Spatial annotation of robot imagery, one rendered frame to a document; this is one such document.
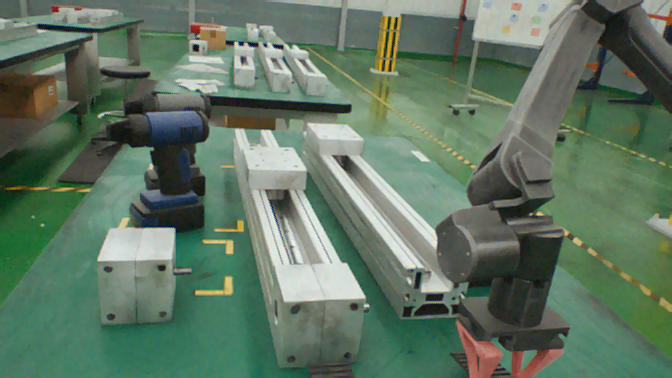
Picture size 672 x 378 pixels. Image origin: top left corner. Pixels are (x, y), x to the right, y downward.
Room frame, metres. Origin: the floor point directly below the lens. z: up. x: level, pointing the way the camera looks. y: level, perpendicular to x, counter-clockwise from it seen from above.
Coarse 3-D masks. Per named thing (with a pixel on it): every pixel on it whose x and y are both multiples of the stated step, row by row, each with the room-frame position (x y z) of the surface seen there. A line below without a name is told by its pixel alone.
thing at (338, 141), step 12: (312, 132) 1.30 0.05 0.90; (324, 132) 1.29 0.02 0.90; (336, 132) 1.30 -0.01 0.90; (348, 132) 1.31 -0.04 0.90; (312, 144) 1.29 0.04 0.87; (324, 144) 1.22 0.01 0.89; (336, 144) 1.23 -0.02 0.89; (348, 144) 1.24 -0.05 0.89; (360, 144) 1.25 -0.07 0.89; (336, 156) 1.25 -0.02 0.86
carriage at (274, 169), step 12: (252, 156) 1.01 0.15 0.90; (264, 156) 1.02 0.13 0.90; (276, 156) 1.03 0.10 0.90; (288, 156) 1.04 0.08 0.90; (252, 168) 0.94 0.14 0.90; (264, 168) 0.94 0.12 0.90; (276, 168) 0.95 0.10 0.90; (288, 168) 0.96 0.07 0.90; (300, 168) 0.96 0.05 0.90; (252, 180) 0.93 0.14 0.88; (264, 180) 0.94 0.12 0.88; (276, 180) 0.94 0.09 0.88; (288, 180) 0.95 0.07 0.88; (300, 180) 0.95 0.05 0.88; (276, 192) 0.96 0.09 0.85
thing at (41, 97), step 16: (208, 32) 4.41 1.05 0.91; (224, 32) 4.44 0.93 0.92; (208, 48) 4.41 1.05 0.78; (224, 48) 4.44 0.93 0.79; (0, 80) 3.88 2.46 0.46; (16, 80) 3.95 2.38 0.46; (32, 80) 4.01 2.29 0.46; (48, 80) 4.13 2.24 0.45; (0, 96) 3.73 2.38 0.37; (16, 96) 3.76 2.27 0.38; (32, 96) 3.78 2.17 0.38; (48, 96) 4.09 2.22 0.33; (0, 112) 3.73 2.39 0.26; (16, 112) 3.75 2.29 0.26; (32, 112) 3.78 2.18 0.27; (256, 128) 4.03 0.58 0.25; (272, 128) 4.06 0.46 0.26
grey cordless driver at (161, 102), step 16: (144, 96) 1.06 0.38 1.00; (160, 96) 1.07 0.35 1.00; (176, 96) 1.08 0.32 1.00; (192, 96) 1.10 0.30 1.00; (128, 112) 1.04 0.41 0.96; (144, 112) 1.04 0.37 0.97; (208, 112) 1.10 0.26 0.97; (192, 144) 1.10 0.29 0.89; (192, 160) 1.10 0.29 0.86; (144, 176) 1.08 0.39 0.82
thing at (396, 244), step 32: (320, 160) 1.21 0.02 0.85; (352, 160) 1.21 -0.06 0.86; (352, 192) 0.97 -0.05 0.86; (384, 192) 0.99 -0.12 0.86; (352, 224) 0.94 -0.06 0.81; (384, 224) 0.82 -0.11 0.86; (416, 224) 0.84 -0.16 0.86; (384, 256) 0.76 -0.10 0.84; (416, 256) 0.77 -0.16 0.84; (384, 288) 0.74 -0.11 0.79; (416, 288) 0.68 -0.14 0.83; (448, 288) 0.69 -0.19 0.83
